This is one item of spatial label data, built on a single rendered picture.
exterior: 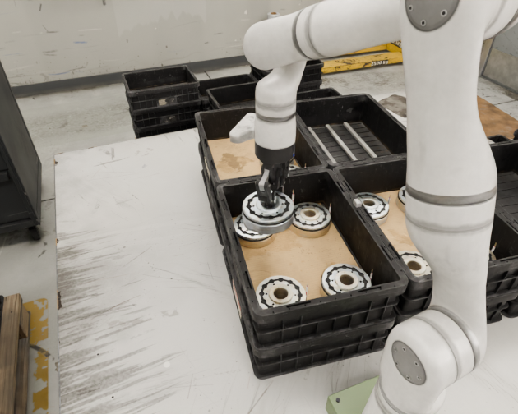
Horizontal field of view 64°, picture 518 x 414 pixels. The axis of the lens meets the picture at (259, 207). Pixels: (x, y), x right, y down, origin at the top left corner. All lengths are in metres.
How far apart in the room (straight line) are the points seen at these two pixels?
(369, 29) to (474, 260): 0.29
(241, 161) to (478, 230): 0.89
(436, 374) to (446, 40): 0.38
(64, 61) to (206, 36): 1.28
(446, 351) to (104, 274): 0.86
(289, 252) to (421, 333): 0.47
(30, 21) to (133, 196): 2.81
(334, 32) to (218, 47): 3.74
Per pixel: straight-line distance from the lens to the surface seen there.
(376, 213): 1.06
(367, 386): 0.89
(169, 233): 1.23
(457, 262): 0.51
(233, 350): 0.96
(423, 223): 0.48
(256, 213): 0.79
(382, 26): 0.54
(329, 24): 0.56
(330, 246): 0.99
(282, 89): 0.69
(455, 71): 0.42
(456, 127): 0.44
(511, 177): 1.41
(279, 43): 0.63
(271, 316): 0.73
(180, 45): 4.18
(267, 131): 0.72
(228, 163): 1.26
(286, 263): 0.94
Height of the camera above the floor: 1.52
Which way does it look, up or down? 39 degrees down
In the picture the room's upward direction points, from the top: straight up
